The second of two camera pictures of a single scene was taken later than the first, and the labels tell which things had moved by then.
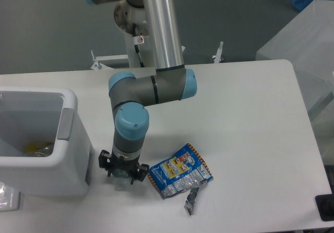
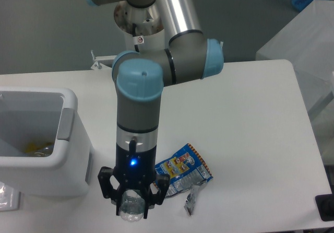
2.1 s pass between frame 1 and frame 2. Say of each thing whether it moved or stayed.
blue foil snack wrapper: stayed
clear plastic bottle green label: moved
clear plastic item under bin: stayed
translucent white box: stayed
